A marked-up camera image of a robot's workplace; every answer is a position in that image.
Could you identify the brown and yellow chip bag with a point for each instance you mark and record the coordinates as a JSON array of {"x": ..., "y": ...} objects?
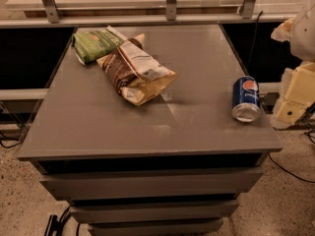
[{"x": 136, "y": 75}]

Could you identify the blue pepsi can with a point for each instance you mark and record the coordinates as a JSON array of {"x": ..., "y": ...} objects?
[{"x": 246, "y": 105}]

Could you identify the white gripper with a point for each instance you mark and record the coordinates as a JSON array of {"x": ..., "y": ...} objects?
[{"x": 305, "y": 38}]

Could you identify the grey drawer cabinet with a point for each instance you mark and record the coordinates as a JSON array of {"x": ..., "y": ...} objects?
[{"x": 174, "y": 165}]

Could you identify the green chip bag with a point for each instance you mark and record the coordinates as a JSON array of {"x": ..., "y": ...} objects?
[{"x": 94, "y": 44}]

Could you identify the black device on floor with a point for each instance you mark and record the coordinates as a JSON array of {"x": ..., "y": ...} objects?
[{"x": 55, "y": 225}]

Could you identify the metal railing frame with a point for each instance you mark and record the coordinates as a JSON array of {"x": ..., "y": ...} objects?
[{"x": 92, "y": 13}]

